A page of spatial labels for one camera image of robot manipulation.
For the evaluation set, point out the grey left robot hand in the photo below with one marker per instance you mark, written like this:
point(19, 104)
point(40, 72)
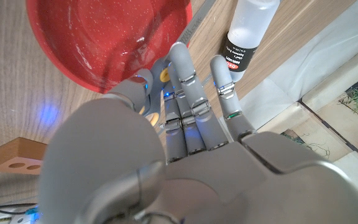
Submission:
point(197, 180)

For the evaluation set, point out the clear squeeze bottle black label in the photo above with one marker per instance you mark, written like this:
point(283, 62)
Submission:
point(247, 28)

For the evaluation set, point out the red bowl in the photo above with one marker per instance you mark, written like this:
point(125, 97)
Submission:
point(104, 37)

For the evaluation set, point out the brown wooden block with holes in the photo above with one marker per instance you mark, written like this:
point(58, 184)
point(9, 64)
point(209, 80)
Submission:
point(14, 155)

